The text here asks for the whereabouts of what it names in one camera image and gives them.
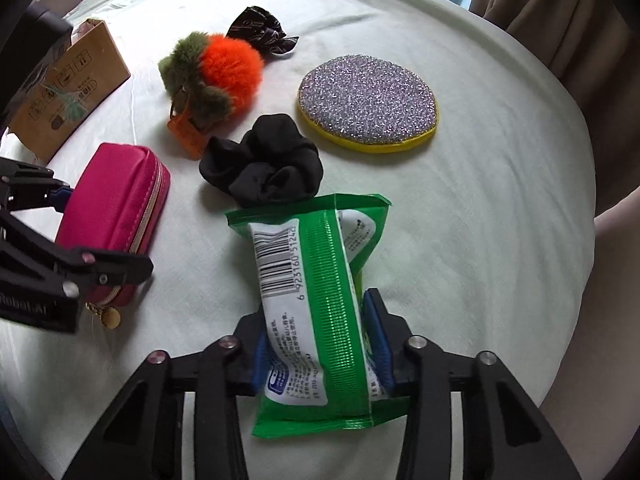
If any green wet wipes packet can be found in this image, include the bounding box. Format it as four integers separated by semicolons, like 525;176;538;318
225;193;412;439

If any round glitter scrub sponge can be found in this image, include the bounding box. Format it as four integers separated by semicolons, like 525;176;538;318
296;54;441;155

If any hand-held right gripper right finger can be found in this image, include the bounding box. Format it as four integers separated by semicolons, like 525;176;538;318
363;288;583;480

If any pink zipper pouch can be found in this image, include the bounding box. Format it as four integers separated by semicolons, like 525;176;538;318
54;142;171;331

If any black printed bow scrunchie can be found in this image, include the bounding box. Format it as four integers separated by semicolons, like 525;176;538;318
225;6;301;57

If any beige curtain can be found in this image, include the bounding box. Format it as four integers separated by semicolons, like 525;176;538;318
468;0;640;221

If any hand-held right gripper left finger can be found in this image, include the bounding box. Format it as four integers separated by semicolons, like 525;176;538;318
59;311;272;480

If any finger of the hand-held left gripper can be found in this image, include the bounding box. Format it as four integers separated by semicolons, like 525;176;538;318
0;209;154;306
0;156;76;213

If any brown cardboard box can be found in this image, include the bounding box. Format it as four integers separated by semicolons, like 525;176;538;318
7;18;132;165

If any orange and green fur pompom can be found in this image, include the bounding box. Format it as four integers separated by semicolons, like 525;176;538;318
158;31;265;160

